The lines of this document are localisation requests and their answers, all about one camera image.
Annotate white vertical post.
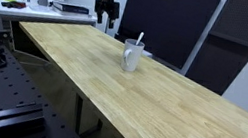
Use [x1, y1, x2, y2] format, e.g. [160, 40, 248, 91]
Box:
[179, 0, 230, 81]

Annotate dark perforated panel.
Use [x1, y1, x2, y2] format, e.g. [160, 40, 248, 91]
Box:
[182, 0, 248, 101]

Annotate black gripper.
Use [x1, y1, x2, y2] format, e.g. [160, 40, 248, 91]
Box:
[90, 0, 123, 31]

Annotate black book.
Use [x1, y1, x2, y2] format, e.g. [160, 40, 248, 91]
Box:
[51, 0, 92, 17]

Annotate white ceramic mug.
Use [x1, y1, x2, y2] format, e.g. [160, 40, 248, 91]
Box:
[119, 37, 147, 75]

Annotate white book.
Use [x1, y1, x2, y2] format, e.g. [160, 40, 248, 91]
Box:
[50, 5, 94, 21]

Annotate black and red gloves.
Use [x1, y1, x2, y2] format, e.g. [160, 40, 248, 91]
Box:
[0, 0, 28, 12]

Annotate metal spoon with white handle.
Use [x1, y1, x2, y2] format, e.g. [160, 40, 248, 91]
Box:
[134, 31, 145, 47]

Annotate black perforated breadboard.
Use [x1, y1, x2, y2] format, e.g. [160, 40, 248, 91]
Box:
[0, 43, 109, 138]

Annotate dark table base frame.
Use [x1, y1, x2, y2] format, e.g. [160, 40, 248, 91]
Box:
[0, 19, 169, 138]

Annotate dark flat panel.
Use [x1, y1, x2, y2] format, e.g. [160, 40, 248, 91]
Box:
[112, 0, 224, 76]

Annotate white box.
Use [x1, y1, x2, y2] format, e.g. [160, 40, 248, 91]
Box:
[140, 49, 154, 60]

